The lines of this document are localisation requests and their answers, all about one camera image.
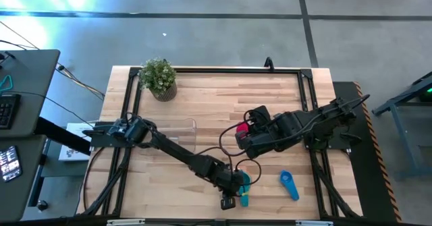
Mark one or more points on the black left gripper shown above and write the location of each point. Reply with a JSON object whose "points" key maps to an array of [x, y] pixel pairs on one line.
{"points": [[229, 182]]}

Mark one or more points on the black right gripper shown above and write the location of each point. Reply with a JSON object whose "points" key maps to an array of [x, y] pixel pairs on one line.
{"points": [[273, 135]]}

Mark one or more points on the pink measuring cup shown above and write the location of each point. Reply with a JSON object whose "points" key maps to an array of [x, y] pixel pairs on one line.
{"points": [[241, 128]]}

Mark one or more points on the teal measuring cup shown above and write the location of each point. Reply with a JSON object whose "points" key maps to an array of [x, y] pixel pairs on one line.
{"points": [[245, 202]]}

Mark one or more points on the blue measuring cup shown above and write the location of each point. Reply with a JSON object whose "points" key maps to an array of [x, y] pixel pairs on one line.
{"points": [[289, 185]]}

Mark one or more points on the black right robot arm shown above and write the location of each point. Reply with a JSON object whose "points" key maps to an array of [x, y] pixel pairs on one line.
{"points": [[324, 125]]}

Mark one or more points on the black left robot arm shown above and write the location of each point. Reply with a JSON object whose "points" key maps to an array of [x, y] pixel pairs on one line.
{"points": [[182, 151]]}

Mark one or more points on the clear plastic basket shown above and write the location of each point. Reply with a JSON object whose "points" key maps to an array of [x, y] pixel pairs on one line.
{"points": [[182, 130]]}

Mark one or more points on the yellow gripper tag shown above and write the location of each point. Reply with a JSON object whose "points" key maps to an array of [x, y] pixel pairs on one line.
{"points": [[245, 195]]}

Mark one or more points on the green plant in striped pot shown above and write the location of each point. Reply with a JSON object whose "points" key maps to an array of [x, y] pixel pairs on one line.
{"points": [[157, 72]]}

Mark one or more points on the black mat hazard-striped edge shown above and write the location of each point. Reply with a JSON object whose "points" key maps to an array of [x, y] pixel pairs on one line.
{"points": [[347, 185]]}

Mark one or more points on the grey-blue metal stand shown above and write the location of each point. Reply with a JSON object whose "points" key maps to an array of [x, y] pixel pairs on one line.
{"points": [[398, 125]]}

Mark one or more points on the white paper sheet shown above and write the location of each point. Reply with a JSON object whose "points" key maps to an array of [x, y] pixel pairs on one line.
{"points": [[72, 153]]}

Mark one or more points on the black caster wheel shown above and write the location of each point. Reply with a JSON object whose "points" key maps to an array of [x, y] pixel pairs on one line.
{"points": [[42, 205]]}

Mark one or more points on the grey side desk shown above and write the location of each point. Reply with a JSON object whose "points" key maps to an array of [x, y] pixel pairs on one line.
{"points": [[30, 71], [27, 195]]}

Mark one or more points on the black smartphone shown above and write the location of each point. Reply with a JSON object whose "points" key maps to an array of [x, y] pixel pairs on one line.
{"points": [[9, 163]]}

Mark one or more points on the black keyboard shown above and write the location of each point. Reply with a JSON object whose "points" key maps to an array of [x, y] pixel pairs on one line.
{"points": [[7, 111]]}

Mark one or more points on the teal loop tool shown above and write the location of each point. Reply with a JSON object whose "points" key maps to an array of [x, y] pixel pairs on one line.
{"points": [[8, 81]]}

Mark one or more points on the black table frame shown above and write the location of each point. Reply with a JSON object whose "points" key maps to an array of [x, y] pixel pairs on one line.
{"points": [[303, 94]]}

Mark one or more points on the white bracket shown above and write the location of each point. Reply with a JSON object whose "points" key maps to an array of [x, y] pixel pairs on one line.
{"points": [[314, 223], [125, 222]]}

